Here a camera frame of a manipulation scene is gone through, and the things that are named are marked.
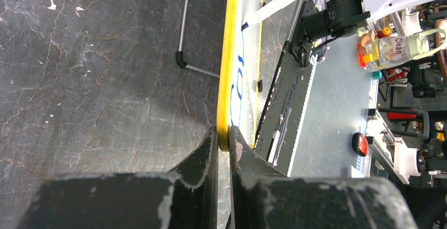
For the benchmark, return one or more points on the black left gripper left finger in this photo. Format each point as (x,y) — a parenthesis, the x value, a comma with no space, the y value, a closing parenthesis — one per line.
(183,197)

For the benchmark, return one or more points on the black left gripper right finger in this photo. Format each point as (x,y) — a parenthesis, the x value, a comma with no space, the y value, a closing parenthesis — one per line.
(263,197)

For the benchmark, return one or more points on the yellow framed whiteboard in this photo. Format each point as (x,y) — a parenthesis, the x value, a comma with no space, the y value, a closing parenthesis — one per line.
(239,73)

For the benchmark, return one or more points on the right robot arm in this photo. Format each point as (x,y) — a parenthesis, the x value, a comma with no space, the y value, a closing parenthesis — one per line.
(340,18)

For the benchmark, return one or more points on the whiteboard metal stand leg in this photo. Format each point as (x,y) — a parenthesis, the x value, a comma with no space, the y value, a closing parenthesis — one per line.
(201,36)

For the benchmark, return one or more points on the red emergency stop button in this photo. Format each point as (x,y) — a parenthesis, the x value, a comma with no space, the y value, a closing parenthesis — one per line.
(360,144)

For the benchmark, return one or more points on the clear cleaner spray bottle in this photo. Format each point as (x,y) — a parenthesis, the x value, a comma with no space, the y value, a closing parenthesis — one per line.
(376,54)

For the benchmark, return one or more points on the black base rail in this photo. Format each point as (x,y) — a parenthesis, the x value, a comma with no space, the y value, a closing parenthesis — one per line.
(282,118)

